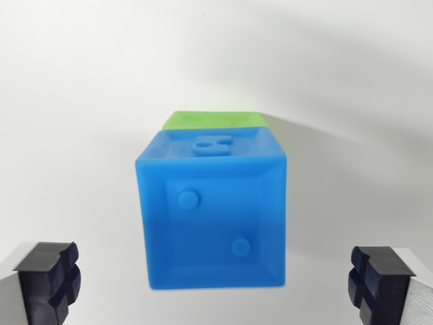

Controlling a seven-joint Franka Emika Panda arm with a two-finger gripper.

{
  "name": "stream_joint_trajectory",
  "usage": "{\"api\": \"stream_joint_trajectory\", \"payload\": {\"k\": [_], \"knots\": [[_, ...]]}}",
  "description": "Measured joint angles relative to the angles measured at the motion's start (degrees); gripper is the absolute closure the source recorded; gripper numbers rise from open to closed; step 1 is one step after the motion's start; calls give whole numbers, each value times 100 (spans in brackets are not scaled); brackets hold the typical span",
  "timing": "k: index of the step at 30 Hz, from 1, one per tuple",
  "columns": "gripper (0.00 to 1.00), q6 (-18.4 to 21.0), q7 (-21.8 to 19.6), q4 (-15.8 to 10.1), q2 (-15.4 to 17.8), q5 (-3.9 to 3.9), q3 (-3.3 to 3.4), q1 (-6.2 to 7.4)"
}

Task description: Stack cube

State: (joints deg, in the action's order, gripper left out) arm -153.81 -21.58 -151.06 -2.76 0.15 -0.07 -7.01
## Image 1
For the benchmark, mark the green cube with raised dots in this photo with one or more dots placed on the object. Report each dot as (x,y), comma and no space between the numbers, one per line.
(189,121)

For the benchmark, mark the black padded gripper right finger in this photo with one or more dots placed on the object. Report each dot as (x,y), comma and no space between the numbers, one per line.
(382,287)

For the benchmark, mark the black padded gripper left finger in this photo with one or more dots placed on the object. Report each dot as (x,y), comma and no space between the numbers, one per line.
(40,287)

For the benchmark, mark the blue cube with raised dots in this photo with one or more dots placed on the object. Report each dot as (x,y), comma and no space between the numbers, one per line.
(213,220)

